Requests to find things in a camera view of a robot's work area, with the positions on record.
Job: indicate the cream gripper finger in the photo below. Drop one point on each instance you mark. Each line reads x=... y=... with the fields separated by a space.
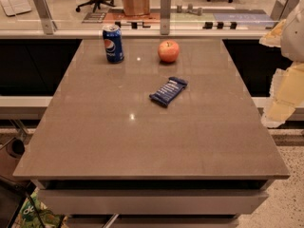
x=272 y=38
x=286 y=94

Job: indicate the blue pepsi can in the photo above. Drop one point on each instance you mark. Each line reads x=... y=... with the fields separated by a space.
x=113 y=43

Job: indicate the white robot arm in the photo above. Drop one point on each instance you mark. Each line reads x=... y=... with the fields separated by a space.
x=292 y=38

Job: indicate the red apple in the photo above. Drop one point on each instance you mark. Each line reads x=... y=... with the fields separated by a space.
x=168 y=51

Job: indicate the blue snack bar wrapper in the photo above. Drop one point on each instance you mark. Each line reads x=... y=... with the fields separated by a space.
x=169 y=91

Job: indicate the black office chair left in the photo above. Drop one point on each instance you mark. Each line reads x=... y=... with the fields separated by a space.
x=96 y=4

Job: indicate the white drawer front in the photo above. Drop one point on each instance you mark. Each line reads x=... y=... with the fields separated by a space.
x=152 y=202

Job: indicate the green patterned bag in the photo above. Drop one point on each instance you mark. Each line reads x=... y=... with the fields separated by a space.
x=34 y=214

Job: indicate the grey metal post right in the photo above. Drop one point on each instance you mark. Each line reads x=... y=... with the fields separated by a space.
x=282 y=9

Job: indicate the grey metal post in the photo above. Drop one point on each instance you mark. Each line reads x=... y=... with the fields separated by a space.
x=282 y=9
x=48 y=25
x=165 y=17

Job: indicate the grey metal post middle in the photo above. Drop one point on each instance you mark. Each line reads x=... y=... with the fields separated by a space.
x=165 y=17

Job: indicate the grey metal post left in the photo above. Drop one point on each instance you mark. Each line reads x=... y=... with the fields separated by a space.
x=48 y=25

